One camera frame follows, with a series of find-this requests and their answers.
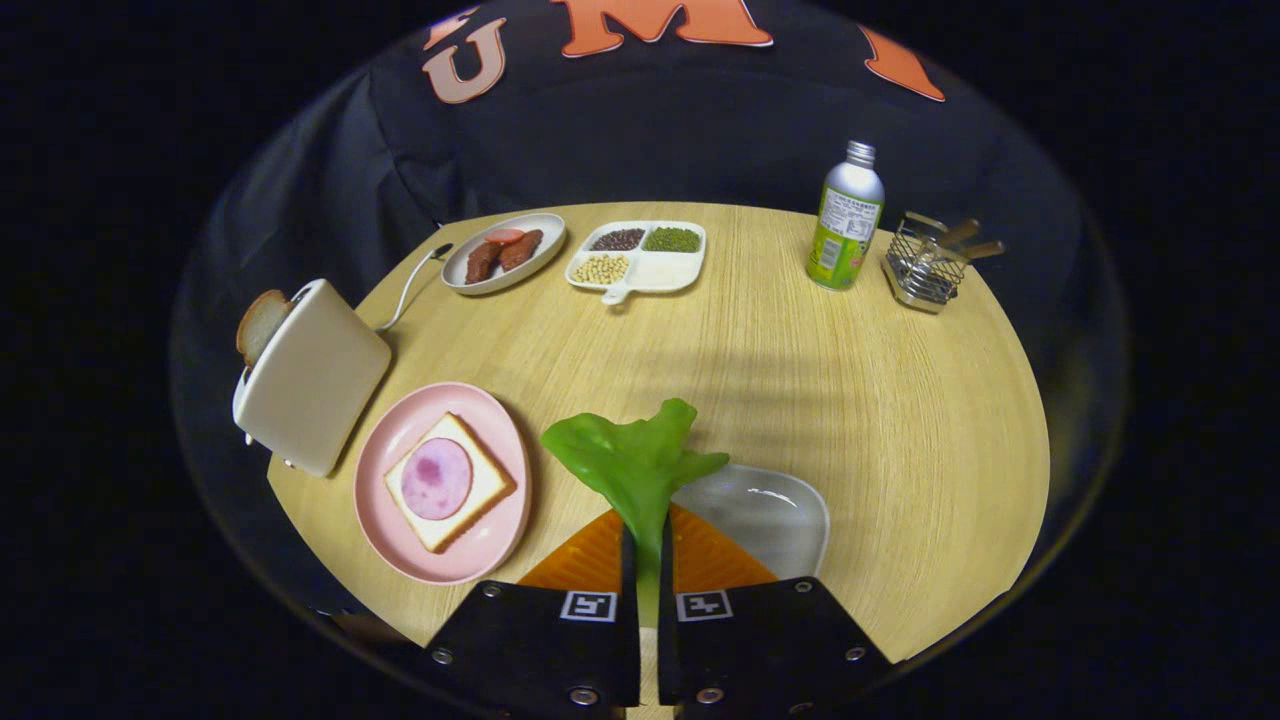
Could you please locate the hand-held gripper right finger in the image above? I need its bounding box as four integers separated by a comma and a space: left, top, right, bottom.
657, 503, 894, 716

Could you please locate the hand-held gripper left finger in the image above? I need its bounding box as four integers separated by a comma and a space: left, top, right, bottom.
420, 508, 642, 713

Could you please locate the green lettuce leaf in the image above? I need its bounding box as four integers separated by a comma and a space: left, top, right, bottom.
541, 398, 731, 626

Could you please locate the toasted bread slice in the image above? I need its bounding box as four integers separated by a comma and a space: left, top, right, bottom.
236, 289, 293, 368

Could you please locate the white square plate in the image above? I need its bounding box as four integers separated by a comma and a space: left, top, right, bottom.
668, 464, 831, 581

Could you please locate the white bread slice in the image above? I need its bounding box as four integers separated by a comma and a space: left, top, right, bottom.
384, 412, 518, 554

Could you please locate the pink round plate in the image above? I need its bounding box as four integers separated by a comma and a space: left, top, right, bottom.
354, 382, 532, 586

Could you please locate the pink ham slice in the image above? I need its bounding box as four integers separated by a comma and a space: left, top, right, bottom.
401, 437, 474, 521

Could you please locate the white toaster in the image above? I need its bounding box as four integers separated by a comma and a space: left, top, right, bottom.
232, 279, 393, 478

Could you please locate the heap of soybeans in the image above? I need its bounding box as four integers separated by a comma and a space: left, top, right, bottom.
573, 253, 631, 286

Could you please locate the white divided dish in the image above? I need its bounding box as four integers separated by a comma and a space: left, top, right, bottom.
565, 220, 707, 305

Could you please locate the white round plate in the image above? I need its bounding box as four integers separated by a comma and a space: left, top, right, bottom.
441, 213, 567, 296

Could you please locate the silver bottle with green label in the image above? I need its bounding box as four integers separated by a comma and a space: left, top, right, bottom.
806, 140, 886, 292

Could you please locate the black backdrop cloth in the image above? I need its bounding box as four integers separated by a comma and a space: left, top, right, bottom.
170, 0, 1131, 641

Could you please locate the white toaster cable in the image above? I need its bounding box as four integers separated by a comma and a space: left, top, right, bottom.
375, 243, 454, 333

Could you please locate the metal wire basket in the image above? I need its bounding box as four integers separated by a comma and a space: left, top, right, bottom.
882, 212, 969, 314

